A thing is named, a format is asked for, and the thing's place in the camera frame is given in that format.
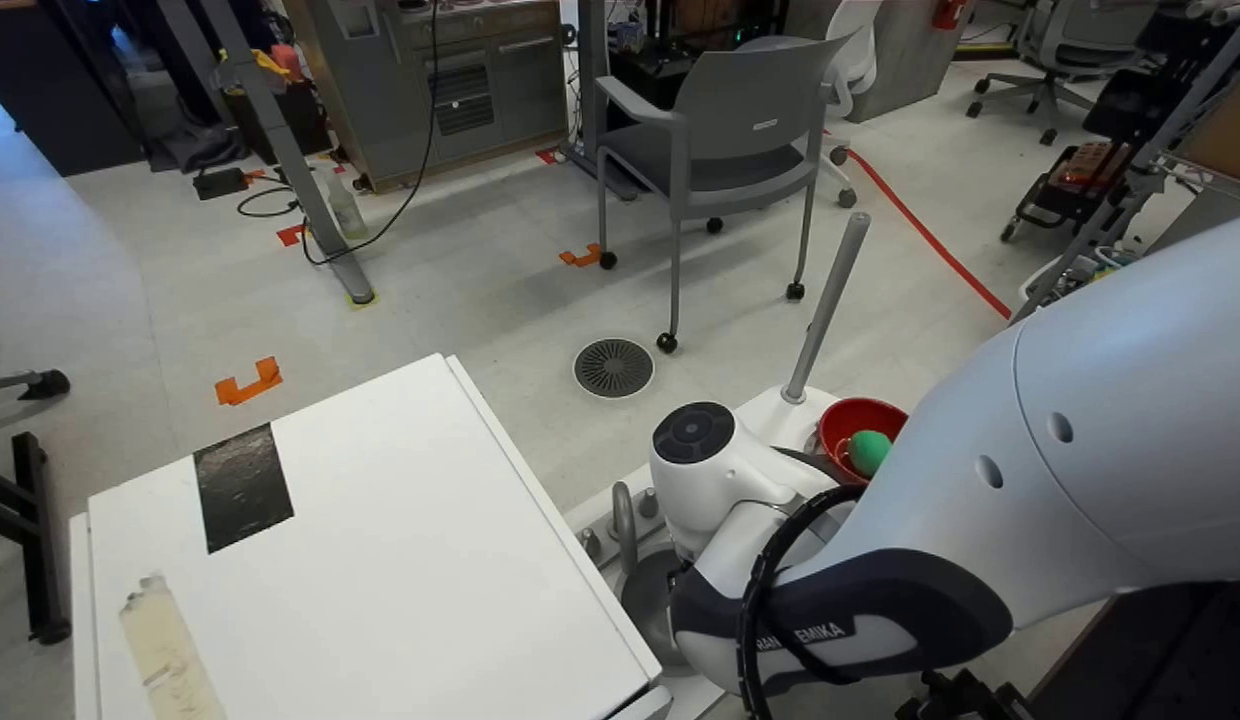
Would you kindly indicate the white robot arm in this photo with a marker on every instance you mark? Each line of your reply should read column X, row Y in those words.
column 1083, row 454

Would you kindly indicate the grey toy faucet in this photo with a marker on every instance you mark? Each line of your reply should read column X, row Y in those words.
column 624, row 520

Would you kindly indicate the white toy kitchen set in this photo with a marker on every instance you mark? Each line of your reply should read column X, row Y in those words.
column 422, row 572

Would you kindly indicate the round floor drain cover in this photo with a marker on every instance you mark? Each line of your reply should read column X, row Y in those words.
column 612, row 371

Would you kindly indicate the grey upright pole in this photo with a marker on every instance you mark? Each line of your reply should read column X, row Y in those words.
column 825, row 305

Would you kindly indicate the red bowl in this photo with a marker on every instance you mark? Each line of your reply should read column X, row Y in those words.
column 852, row 414

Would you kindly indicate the green ball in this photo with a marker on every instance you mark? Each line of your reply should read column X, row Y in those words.
column 870, row 451

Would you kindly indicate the grey office chair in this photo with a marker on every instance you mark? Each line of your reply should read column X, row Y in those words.
column 741, row 134

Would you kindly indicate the grey metal cabinet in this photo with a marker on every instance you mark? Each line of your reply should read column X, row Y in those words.
column 418, row 87

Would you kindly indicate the grey desk leg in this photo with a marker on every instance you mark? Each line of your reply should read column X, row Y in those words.
column 248, row 79

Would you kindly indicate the red floor cable cover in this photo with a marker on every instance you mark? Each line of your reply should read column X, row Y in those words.
column 929, row 239

